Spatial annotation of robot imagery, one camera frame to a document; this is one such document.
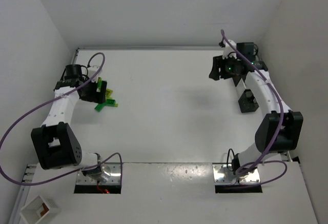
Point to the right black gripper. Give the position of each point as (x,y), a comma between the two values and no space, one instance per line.
(219,67)

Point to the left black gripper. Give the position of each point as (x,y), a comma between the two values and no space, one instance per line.
(100,92)

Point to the large green lego brick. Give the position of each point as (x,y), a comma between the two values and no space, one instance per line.
(110,102)

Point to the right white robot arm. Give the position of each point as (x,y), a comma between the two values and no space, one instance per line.
(280,128)

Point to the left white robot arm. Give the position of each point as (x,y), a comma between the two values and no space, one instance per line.
(54,141)

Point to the yellow-green lego brick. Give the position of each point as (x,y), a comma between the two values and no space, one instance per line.
(108,93)

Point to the middle white slatted container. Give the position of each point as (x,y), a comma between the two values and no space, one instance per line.
(240,88)

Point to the white slatted container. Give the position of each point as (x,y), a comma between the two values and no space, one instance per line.
(39,210)
(240,88)

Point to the near black slatted container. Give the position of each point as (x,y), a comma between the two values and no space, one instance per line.
(247,102)

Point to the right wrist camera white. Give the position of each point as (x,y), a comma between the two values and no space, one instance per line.
(228,49)

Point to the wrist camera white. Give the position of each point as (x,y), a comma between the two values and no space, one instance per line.
(94,72)
(228,49)

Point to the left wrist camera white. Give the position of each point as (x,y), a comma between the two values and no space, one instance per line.
(94,72)

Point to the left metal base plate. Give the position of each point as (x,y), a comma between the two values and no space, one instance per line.
(108,174)

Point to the metal base plate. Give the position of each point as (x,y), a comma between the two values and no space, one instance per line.
(224,177)
(108,174)

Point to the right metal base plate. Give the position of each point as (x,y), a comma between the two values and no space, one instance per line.
(224,177)

